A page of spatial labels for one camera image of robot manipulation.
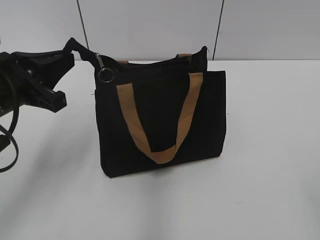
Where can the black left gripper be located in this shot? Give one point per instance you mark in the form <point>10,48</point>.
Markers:
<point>33,86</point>

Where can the silver zipper pull with ring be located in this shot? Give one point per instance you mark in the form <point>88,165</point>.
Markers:
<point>105,75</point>

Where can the black tote bag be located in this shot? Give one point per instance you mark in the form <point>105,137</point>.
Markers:
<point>157,115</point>

